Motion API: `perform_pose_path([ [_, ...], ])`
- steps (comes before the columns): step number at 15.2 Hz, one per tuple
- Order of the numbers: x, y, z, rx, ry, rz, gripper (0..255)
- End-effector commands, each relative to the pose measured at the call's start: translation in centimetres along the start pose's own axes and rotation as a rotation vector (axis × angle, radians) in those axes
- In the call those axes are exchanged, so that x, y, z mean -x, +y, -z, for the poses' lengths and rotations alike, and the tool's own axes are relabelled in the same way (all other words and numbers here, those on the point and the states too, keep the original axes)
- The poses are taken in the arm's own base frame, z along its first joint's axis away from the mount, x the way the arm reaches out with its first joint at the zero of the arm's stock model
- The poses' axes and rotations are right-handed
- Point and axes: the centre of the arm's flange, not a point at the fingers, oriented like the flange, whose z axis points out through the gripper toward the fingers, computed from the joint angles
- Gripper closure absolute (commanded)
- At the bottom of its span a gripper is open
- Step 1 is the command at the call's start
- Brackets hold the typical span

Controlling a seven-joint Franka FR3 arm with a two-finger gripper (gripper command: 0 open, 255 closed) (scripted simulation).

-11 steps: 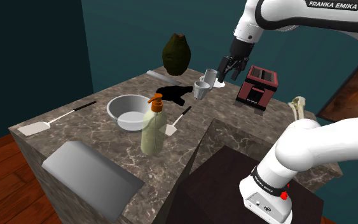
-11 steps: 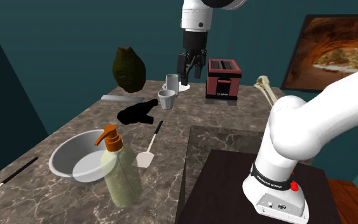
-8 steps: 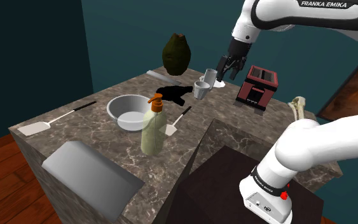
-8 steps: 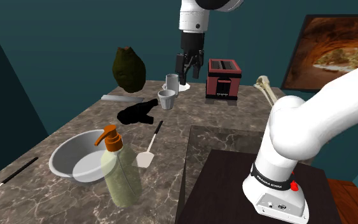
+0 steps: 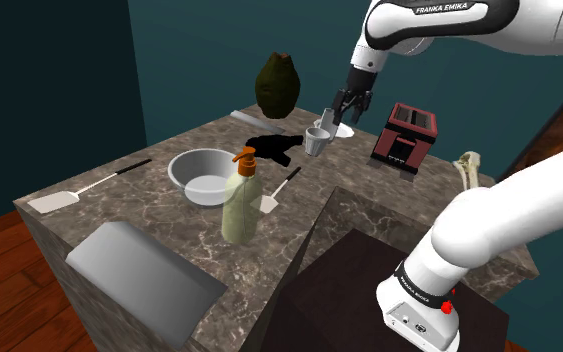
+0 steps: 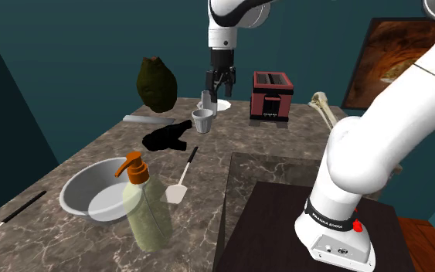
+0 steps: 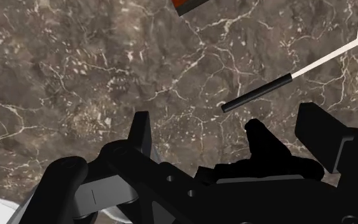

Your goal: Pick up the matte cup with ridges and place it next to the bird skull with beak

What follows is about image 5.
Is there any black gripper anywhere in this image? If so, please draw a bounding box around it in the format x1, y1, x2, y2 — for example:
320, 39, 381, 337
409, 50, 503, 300
331, 65, 378, 126

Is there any white plate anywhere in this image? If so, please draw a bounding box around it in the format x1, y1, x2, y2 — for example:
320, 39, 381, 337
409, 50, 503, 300
312, 118, 355, 141

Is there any tall grey cylinder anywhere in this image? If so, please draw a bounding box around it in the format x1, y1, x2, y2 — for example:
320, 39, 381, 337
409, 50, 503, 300
320, 107, 344, 143

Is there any grey ribbed cup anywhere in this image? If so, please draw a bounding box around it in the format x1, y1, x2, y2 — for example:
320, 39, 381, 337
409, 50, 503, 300
304, 126, 332, 158

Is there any red toaster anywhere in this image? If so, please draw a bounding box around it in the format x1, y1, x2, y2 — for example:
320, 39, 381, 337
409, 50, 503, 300
369, 102, 439, 183

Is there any dark green vase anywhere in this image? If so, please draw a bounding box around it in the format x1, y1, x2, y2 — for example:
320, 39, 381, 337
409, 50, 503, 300
254, 50, 302, 120

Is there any black lumpy object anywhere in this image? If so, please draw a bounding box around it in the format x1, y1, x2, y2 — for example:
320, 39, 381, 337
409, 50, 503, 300
245, 133, 307, 167

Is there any long grey flat bar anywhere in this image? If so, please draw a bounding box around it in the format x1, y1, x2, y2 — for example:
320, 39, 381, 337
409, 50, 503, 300
229, 109, 287, 134

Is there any cream bone-shaped object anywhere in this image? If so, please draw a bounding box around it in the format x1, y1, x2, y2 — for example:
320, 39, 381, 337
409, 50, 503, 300
451, 150, 483, 192

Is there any green soap dispenser orange pump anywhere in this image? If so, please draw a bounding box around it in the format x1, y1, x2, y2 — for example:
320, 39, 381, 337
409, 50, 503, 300
220, 146, 265, 245

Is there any grey bowl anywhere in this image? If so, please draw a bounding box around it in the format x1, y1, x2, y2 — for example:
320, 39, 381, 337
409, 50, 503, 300
166, 147, 243, 207

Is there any dark robot stand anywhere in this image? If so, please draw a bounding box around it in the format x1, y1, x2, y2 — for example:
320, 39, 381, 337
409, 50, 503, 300
260, 227, 511, 352

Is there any grey flat slab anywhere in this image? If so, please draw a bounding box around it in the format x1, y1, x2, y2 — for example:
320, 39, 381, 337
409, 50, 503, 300
64, 221, 229, 351

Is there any small spatula black handle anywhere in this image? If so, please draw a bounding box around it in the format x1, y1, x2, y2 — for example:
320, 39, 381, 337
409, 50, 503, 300
259, 166, 303, 215

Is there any large spatula black handle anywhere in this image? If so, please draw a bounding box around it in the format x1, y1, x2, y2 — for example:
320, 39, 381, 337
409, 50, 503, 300
26, 158, 153, 215

